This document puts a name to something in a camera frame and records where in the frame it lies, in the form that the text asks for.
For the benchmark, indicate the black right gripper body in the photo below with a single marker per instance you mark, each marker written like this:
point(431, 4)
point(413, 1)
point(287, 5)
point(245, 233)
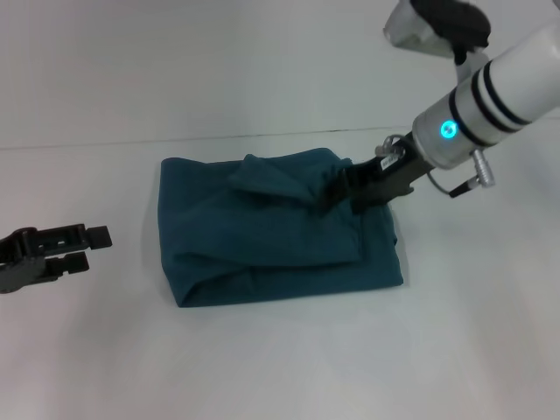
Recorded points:
point(389, 175)

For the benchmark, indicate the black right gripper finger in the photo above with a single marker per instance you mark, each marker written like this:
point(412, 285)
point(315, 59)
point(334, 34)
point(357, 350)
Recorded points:
point(337, 190)

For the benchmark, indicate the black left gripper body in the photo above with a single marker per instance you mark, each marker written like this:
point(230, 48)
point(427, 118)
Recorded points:
point(19, 264)

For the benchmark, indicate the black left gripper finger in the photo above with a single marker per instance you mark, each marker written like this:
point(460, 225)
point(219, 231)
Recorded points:
point(65, 264)
point(72, 238)

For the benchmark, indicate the blue FREE print T-shirt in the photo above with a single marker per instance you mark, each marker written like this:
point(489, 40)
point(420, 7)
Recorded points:
point(271, 227)

